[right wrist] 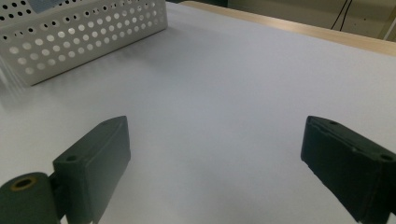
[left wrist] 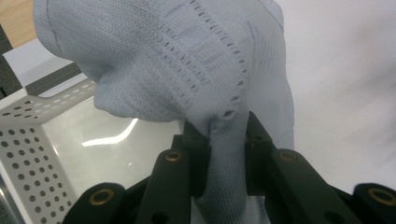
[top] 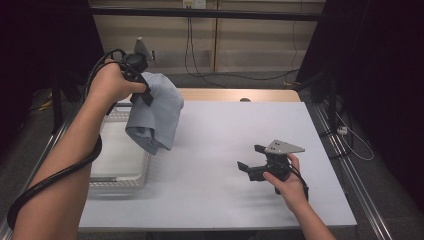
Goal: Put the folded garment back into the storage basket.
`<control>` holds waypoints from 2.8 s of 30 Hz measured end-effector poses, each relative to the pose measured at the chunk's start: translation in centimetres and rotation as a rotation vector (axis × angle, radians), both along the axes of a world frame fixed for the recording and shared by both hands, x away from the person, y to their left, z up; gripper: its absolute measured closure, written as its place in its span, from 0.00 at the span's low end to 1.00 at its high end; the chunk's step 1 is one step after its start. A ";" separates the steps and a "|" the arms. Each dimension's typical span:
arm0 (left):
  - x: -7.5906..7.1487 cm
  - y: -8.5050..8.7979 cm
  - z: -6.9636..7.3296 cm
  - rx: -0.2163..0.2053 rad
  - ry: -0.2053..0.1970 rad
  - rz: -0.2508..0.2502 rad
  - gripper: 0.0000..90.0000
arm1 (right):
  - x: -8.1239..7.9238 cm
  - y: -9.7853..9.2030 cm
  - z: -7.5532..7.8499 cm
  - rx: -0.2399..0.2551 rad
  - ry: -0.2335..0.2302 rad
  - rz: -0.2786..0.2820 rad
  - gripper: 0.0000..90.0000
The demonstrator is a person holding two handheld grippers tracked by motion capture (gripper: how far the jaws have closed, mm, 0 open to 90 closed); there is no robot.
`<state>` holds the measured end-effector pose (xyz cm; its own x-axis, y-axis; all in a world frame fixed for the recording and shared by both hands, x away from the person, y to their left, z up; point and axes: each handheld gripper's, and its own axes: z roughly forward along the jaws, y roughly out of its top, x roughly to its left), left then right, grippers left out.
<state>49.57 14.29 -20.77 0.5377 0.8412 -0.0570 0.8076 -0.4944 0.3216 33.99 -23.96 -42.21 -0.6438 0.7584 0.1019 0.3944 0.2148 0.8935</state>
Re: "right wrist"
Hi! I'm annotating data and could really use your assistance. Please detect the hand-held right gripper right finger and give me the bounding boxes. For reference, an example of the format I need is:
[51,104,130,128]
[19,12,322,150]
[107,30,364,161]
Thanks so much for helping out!
[300,115,396,224]

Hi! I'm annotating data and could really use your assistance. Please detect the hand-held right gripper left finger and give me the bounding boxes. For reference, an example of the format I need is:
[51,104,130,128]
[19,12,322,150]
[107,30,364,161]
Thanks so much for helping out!
[51,115,132,224]

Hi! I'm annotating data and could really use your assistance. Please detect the white perforated basket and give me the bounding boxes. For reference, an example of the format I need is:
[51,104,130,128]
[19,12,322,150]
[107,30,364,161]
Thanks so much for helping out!
[0,0,169,87]

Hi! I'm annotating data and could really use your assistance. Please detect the black wall cable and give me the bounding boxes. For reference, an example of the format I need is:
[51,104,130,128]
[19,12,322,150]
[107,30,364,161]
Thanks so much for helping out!
[330,0,349,31]
[338,0,355,33]

